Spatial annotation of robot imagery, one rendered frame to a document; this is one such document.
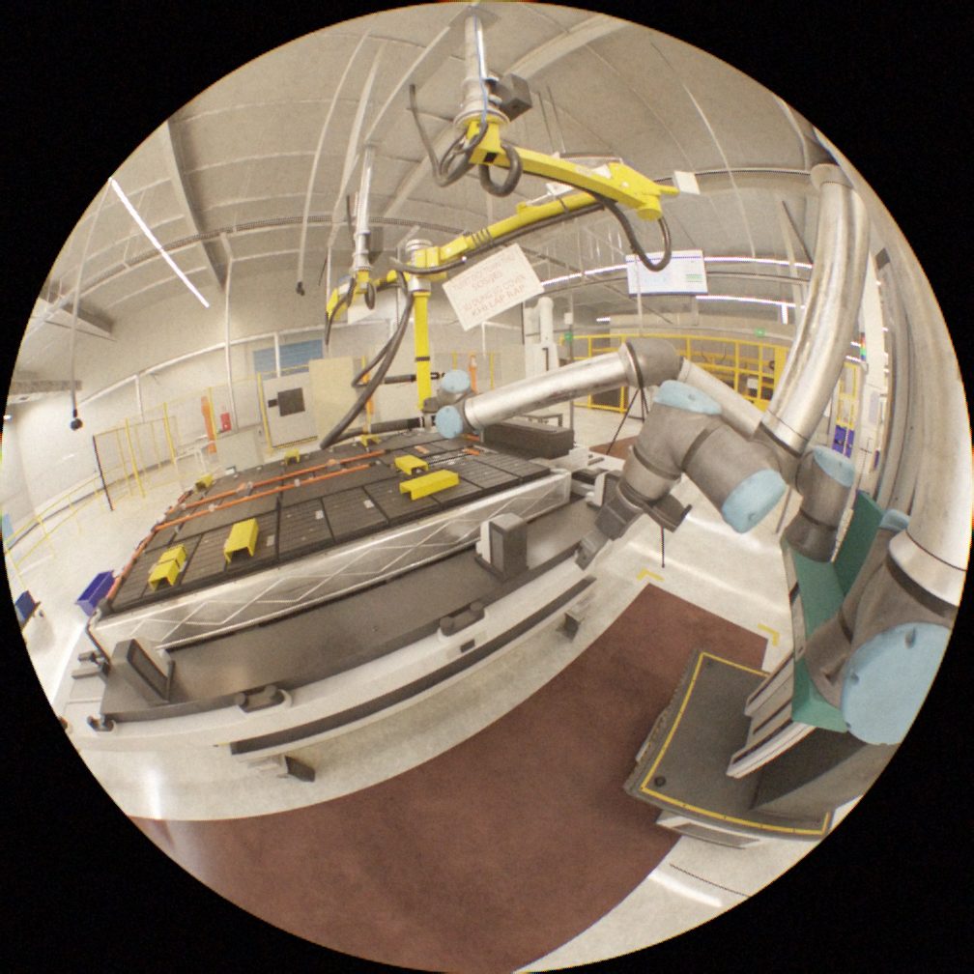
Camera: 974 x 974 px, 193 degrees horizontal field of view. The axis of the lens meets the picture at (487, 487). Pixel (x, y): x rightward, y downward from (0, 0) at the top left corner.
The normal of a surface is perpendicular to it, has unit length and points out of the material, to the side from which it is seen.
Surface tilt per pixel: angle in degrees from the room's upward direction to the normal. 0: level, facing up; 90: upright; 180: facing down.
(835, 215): 86
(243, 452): 90
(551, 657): 0
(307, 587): 90
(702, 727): 0
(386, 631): 0
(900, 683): 95
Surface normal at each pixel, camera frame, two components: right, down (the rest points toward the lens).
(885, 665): -0.92, 0.25
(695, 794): -0.04, -0.93
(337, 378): 0.59, 0.27
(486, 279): -0.34, 0.36
